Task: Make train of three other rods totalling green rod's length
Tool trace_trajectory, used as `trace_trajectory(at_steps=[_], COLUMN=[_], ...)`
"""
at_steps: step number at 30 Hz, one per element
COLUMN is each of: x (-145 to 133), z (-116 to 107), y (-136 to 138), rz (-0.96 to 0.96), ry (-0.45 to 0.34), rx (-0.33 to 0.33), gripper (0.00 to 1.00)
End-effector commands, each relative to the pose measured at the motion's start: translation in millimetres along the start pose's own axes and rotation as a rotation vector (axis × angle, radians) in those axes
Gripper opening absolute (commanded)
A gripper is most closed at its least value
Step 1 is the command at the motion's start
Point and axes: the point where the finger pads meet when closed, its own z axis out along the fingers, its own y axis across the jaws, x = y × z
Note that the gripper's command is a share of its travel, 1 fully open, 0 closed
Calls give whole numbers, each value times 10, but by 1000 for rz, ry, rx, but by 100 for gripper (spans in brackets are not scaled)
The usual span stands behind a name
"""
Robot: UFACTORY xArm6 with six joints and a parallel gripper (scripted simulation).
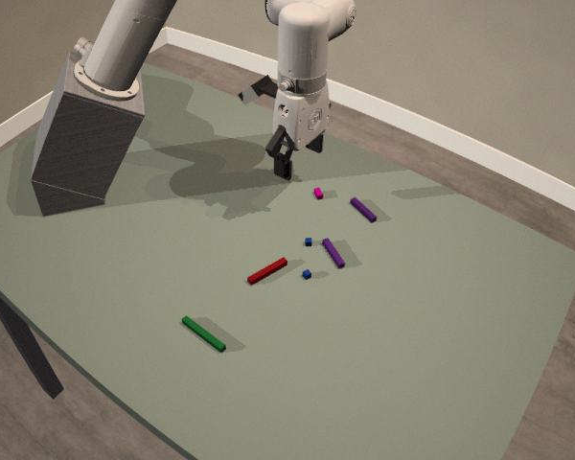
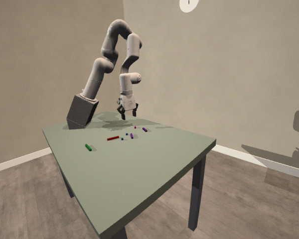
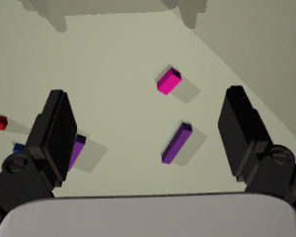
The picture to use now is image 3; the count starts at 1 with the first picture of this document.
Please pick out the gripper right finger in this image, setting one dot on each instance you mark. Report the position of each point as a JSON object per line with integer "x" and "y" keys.
{"x": 253, "y": 158}

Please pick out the small blue block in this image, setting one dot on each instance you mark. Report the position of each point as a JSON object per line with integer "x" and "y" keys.
{"x": 18, "y": 147}

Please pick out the small magenta block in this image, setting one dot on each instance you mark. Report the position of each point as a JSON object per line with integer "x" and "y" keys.
{"x": 169, "y": 81}

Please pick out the purple rod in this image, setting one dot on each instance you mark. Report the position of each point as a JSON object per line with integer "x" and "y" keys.
{"x": 177, "y": 143}
{"x": 78, "y": 146}

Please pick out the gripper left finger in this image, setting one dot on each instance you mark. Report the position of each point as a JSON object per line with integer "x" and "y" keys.
{"x": 43, "y": 164}

